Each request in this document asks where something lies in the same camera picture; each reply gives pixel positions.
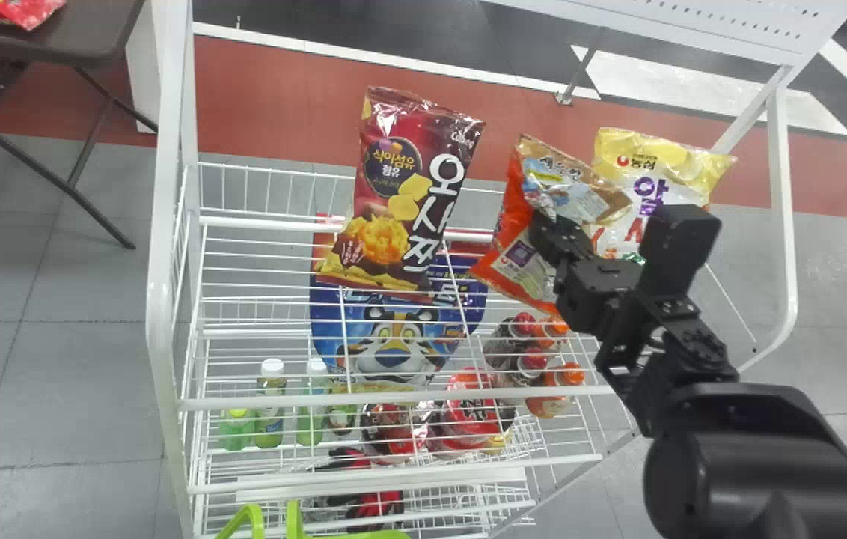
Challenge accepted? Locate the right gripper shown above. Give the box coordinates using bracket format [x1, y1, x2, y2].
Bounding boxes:
[528, 212, 646, 335]

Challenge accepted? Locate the orange snack packet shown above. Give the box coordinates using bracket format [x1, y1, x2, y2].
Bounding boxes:
[470, 134, 635, 315]

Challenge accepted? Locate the orange bottle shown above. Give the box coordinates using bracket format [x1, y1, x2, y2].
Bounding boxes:
[525, 362, 587, 419]
[535, 315, 571, 353]

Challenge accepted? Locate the brown bottle red cap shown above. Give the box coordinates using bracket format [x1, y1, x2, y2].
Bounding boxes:
[497, 349, 549, 392]
[483, 312, 537, 369]

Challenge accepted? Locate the yellow snack packet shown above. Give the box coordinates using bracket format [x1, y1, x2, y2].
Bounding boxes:
[591, 127, 738, 261]

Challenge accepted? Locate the maroon snack packet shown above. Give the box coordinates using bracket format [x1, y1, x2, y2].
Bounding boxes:
[314, 85, 486, 293]

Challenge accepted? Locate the blue cereal bag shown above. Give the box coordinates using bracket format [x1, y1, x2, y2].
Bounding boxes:
[309, 213, 490, 387]

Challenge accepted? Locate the pale green bottle white cap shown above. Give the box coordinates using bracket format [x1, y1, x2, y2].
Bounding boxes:
[254, 358, 288, 449]
[296, 358, 331, 447]

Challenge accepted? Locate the red and black snack packet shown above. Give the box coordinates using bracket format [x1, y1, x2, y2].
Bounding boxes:
[302, 447, 407, 533]

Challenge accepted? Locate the dark side table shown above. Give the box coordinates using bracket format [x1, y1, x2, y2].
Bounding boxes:
[0, 0, 159, 251]

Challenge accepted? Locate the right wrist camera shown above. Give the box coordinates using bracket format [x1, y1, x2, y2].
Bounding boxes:
[636, 204, 724, 302]

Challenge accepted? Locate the white wire rack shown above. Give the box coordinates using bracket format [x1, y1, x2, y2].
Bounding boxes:
[145, 0, 847, 539]

